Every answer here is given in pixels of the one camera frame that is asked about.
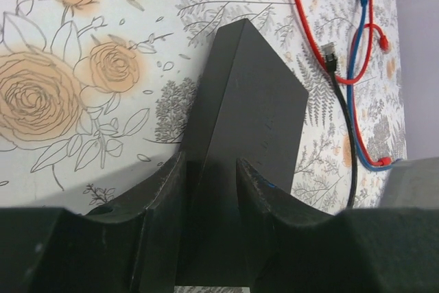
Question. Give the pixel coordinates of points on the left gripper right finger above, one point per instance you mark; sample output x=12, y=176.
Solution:
x=293, y=247

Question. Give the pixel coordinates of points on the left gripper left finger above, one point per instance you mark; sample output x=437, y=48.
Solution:
x=129, y=244

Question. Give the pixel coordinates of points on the black network switch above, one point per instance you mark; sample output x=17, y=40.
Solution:
x=248, y=105

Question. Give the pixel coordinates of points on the floral tablecloth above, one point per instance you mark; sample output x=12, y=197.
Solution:
x=96, y=93

